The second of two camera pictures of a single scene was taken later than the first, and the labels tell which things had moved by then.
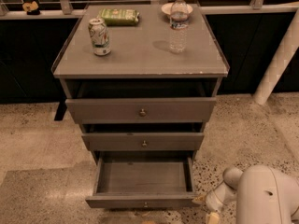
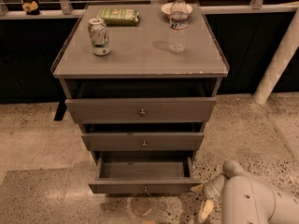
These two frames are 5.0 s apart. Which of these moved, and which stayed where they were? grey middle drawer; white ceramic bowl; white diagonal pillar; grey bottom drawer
Moved: grey bottom drawer
Stayed: grey middle drawer; white ceramic bowl; white diagonal pillar
